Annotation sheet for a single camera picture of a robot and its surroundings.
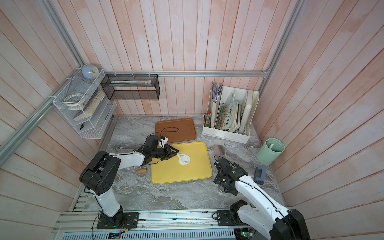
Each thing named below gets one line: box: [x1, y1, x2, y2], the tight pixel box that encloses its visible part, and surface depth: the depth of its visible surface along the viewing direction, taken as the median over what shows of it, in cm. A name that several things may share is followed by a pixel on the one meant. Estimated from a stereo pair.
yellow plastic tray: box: [150, 141, 213, 185], surface depth 92 cm
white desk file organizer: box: [202, 82, 259, 144], surface depth 102 cm
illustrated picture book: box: [215, 100, 239, 130], surface depth 97 cm
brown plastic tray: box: [155, 118, 197, 143], surface depth 116 cm
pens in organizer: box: [203, 110, 212, 128], surface depth 100 cm
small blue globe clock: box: [82, 64, 99, 80], surface depth 84 cm
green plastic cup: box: [256, 138, 286, 165], surface depth 90 cm
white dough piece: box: [176, 153, 191, 165], surface depth 95 cm
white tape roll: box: [63, 93, 84, 107], surface depth 75 cm
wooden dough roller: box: [136, 168, 148, 175], surface depth 91 cm
